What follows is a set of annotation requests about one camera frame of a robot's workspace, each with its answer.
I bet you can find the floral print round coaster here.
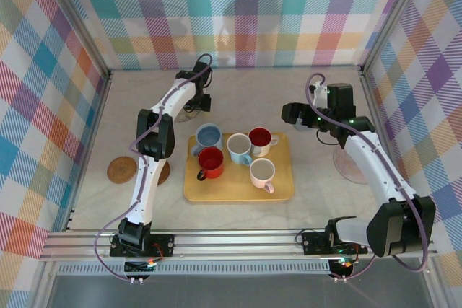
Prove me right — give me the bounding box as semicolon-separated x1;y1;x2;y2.
175;105;199;123

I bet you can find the large blue-grey mug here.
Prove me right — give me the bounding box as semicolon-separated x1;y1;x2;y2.
190;123;224;157

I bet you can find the white mug red inside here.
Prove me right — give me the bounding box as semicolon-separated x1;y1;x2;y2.
248;127;281;157

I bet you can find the light blue mug white inside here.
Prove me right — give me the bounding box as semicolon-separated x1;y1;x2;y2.
226;133;253;167

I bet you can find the red enamel mug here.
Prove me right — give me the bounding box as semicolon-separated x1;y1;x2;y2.
196;146;225;182

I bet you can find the pink unicorn round coaster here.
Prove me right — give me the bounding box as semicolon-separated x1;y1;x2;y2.
332;145;370;185

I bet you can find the pale pink mug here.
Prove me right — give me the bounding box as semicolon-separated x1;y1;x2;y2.
249;158;276;194

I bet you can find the dark brown round coaster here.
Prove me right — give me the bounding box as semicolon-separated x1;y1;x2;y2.
154;161;171;187

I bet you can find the woven cork round coaster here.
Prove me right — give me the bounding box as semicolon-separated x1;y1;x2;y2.
106;156;140;190

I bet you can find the yellow plastic tray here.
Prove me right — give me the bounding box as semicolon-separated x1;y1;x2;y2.
183;131;295;203

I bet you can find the right controller board with LEDs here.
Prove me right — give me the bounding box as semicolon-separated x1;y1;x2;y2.
327;256;358;279

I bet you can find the controller board with leds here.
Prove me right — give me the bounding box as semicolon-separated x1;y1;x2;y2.
327;256;358;279
123;258;159;275

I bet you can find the left controller board with LEDs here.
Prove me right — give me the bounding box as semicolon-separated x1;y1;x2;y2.
123;258;159;275

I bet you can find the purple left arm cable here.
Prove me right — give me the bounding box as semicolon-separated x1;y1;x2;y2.
94;53;214;283

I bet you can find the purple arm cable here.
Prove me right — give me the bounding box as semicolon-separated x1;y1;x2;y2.
305;72;432;282
94;53;214;283

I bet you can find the aluminium right side rail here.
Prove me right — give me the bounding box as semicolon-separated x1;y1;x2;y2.
359;66;436;237

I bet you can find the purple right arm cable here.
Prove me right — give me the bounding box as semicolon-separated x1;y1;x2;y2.
305;72;432;282

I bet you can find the aluminium right frame post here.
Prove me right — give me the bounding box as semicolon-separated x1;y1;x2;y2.
360;0;433;74

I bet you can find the aluminium frame post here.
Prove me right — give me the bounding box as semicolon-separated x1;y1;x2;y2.
38;0;113;78
360;0;433;74

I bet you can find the aluminium left side rail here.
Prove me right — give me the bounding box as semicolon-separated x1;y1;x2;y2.
63;69;113;233

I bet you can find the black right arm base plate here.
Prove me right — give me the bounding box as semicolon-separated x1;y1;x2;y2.
300;230;370;257

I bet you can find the aluminium left frame post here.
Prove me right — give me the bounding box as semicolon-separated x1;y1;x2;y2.
38;0;113;78

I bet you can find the aluminium mounting rail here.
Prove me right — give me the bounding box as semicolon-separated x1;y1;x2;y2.
39;230;438;262

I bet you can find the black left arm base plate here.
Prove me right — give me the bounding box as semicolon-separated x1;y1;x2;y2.
109;234;177;259

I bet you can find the grey slotted cable duct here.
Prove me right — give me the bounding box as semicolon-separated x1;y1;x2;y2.
57;263;334;277

